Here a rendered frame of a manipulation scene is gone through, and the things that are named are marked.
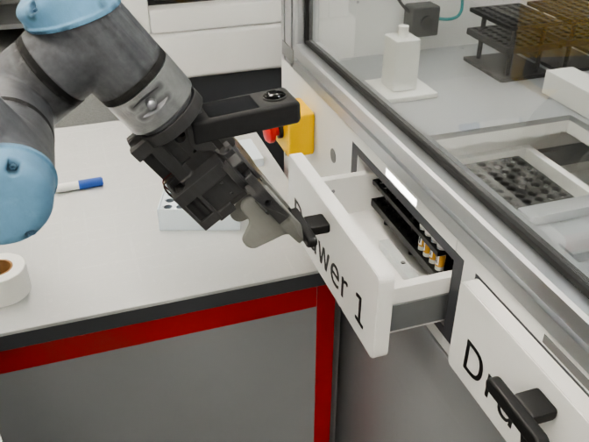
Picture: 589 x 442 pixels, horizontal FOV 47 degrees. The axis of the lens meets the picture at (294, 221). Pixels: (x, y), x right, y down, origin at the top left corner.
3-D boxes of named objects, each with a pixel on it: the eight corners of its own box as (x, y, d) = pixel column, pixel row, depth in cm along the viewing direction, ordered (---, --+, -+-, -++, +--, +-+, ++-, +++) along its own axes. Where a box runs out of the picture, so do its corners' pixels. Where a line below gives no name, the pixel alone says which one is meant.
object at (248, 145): (195, 176, 119) (194, 167, 118) (185, 155, 125) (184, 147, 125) (264, 166, 122) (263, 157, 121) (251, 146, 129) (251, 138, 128)
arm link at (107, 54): (6, 5, 60) (78, -57, 59) (95, 93, 66) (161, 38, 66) (1, 32, 54) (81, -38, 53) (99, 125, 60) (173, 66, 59)
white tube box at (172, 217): (159, 230, 104) (156, 209, 102) (167, 203, 111) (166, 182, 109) (239, 230, 104) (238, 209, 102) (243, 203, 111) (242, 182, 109)
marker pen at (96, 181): (18, 202, 111) (16, 193, 110) (18, 196, 112) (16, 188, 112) (103, 187, 115) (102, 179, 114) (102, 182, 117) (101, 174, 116)
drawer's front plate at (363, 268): (372, 361, 72) (379, 278, 66) (288, 223, 95) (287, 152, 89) (387, 358, 72) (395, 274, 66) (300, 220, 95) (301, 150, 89)
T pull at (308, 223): (308, 250, 75) (308, 239, 74) (287, 217, 81) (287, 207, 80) (337, 245, 76) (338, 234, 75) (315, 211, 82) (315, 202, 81)
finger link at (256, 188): (271, 213, 74) (221, 158, 70) (283, 203, 74) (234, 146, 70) (280, 231, 70) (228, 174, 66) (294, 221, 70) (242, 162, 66)
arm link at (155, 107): (159, 40, 66) (173, 67, 59) (189, 74, 68) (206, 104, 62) (101, 89, 66) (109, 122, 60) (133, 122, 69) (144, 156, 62)
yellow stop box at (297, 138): (284, 159, 107) (284, 117, 103) (271, 140, 113) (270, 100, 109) (315, 154, 108) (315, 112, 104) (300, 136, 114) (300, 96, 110)
